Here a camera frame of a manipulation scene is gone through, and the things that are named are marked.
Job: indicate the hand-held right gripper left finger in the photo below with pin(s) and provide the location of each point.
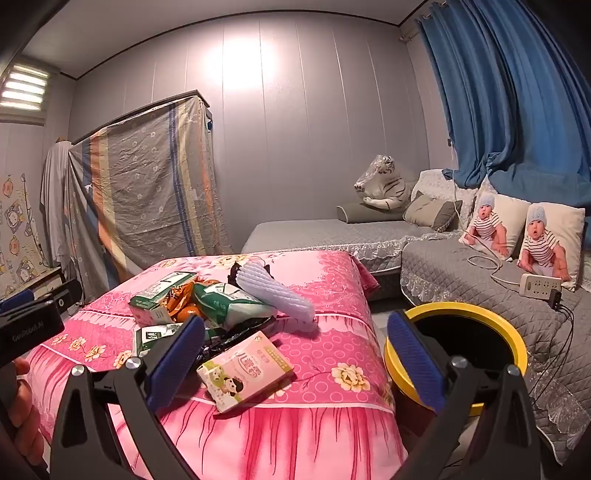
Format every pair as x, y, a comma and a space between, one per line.
173, 364

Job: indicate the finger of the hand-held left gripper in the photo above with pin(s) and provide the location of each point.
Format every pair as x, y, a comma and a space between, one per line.
64, 293

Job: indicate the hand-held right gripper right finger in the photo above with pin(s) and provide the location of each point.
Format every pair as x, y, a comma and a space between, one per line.
415, 360

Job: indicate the green milk carton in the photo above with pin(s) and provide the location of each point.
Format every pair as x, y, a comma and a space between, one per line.
152, 300
154, 337

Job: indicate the orange snack wrapper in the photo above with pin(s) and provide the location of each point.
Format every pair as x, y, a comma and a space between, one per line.
182, 304

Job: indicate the yellow rimmed bin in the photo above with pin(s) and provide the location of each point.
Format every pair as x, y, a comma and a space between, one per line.
461, 308

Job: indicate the pink paper box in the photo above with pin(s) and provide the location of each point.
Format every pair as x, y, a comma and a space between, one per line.
249, 369

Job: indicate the green white snack bag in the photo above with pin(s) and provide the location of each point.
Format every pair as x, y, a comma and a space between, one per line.
231, 307

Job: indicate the white foam net sleeve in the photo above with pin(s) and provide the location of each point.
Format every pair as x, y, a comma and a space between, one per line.
277, 295

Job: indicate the person's left hand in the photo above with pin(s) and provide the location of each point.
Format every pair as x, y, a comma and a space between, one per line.
30, 410

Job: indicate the black plastic bag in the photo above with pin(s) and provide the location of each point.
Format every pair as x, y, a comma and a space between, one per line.
221, 344

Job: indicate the cartoon printed cloth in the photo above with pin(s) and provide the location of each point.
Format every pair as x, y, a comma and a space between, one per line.
18, 240

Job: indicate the pink floral blanket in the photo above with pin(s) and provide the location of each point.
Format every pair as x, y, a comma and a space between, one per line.
323, 350

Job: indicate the grey hanging cloth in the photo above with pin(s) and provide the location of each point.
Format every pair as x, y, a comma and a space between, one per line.
55, 194

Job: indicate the striped cloth covered wardrobe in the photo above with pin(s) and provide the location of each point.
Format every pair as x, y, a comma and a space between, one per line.
147, 184

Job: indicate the white power strip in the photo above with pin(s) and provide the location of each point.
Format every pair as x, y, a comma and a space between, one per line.
538, 284

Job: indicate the grey cushion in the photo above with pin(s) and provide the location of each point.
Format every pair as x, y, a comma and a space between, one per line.
429, 212

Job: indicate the baby print pillow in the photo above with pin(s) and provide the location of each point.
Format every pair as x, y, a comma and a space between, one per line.
549, 244
489, 221

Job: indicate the grey bolster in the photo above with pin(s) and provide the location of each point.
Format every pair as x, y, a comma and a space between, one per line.
355, 213

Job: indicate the grey quilted sofa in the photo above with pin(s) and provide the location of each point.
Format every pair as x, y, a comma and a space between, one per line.
323, 230

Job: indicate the wrapped tiger plush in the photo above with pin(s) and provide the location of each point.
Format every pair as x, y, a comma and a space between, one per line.
383, 184

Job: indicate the window blind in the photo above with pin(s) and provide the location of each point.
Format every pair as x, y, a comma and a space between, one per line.
23, 87

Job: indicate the blue curtain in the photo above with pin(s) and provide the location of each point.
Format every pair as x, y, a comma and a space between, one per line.
498, 92

